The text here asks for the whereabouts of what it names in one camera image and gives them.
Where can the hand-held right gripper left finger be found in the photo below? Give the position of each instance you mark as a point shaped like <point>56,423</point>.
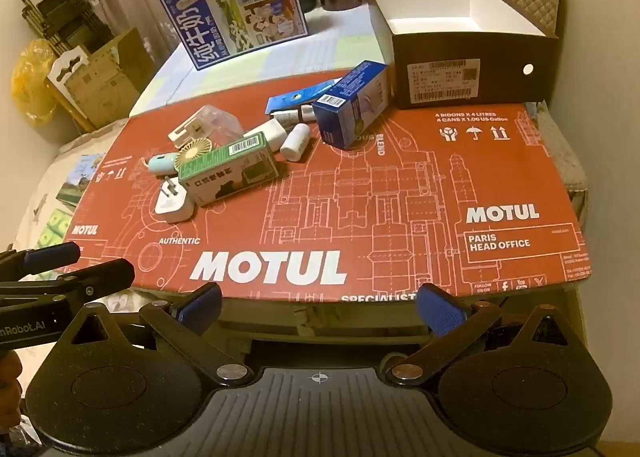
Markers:
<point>200,304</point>

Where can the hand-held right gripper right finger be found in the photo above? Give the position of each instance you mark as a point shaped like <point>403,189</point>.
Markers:
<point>440,309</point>

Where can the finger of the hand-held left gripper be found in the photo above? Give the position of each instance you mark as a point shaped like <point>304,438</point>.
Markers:
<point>50,253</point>
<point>100,274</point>

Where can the white plug charger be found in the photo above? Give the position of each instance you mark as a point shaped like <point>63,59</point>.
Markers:
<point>172,202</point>

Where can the small green box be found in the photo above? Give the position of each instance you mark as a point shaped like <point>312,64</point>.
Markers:
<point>225,172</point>

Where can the teal handheld mini fan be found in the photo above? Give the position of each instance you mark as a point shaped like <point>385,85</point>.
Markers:
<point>192,155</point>

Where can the clear plastic case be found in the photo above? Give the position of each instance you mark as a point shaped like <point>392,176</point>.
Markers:
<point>210,122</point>

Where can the white rectangular adapter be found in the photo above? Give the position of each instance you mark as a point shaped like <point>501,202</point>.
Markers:
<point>267,132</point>

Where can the white cylinder bottle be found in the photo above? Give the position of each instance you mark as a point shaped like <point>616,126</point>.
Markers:
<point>294,142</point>

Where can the small blue box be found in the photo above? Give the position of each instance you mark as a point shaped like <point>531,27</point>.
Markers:
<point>350,107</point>

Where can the brown cardboard shoebox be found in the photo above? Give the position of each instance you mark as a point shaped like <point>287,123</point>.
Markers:
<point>450,82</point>

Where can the blue tube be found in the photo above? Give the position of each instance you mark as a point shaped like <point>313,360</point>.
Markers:
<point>295,97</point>

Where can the person's left hand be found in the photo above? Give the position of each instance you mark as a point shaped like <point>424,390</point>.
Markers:
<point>9,382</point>

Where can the white printed sheet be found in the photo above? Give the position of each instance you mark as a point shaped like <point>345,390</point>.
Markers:
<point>55,172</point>

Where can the red printed cardboard sheet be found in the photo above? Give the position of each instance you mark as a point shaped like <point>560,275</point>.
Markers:
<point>400,217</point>

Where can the yellow plastic bag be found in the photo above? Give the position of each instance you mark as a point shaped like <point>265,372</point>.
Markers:
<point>32,82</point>

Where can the brown cardboard box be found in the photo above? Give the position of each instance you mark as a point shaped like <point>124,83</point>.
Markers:
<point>110,82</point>

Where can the grey quilted cushion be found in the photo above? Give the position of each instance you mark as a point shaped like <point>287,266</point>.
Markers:
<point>565,157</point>

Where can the pale checked tablecloth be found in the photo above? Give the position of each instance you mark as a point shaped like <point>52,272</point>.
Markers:
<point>225,82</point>

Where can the dark folding rack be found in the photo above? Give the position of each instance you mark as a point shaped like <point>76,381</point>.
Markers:
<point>55,7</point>

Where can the blue milk carton box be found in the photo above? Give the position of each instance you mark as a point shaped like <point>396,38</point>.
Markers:
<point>225,12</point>

